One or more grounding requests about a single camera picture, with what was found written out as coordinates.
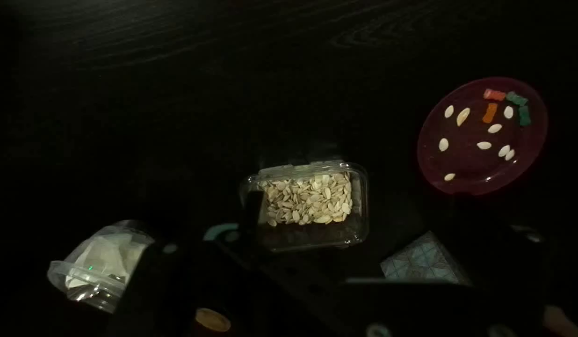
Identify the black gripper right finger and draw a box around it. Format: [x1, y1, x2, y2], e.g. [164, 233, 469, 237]
[426, 203, 553, 337]

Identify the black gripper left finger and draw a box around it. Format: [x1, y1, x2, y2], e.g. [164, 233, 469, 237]
[203, 188, 351, 337]

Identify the red plastic bowl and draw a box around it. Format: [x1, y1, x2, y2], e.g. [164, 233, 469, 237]
[416, 76, 551, 196]

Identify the clear bowl with crumpled plastic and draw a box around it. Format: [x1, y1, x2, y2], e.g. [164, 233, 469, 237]
[46, 218, 156, 314]

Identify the pile of pumpkin seeds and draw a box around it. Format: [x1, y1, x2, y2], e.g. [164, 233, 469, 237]
[261, 171, 356, 228]

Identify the checkered patterned cloth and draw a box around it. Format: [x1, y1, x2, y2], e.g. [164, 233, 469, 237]
[381, 229, 472, 286]

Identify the clear rectangular plastic container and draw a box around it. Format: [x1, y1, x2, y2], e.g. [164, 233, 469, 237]
[240, 158, 371, 252]

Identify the orange gummy candy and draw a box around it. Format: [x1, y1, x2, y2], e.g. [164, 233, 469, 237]
[482, 100, 500, 125]

